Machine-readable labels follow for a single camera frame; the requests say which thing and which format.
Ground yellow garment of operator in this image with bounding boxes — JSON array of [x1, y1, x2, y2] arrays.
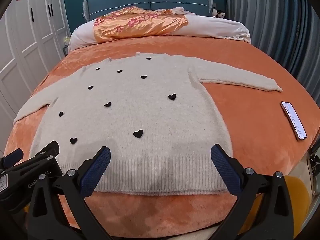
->
[[285, 176, 310, 216]]

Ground white duvet roll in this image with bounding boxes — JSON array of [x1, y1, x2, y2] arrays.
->
[[68, 7, 251, 52]]

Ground smartphone with lit screen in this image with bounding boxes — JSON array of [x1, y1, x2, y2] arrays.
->
[[280, 101, 307, 141]]

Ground cream sweater with black hearts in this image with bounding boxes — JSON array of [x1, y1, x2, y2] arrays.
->
[[16, 53, 280, 196]]

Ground orange plush bedspread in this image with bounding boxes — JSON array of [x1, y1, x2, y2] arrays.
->
[[5, 36, 319, 237]]

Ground white wardrobe with red stickers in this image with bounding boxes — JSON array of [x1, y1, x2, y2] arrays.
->
[[1, 0, 70, 153]]

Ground grey blue curtain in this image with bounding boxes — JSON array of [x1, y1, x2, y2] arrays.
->
[[227, 0, 319, 102]]

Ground orange floral satin pillow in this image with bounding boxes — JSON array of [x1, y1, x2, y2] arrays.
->
[[93, 7, 188, 43]]

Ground blue upholstered headboard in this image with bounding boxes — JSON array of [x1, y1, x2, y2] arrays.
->
[[82, 0, 214, 22]]

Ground plush toy on nightstand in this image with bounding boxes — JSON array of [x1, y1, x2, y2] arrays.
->
[[212, 8, 226, 18]]

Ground bedside nightstand with items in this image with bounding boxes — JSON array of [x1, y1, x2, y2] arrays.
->
[[62, 36, 70, 56]]

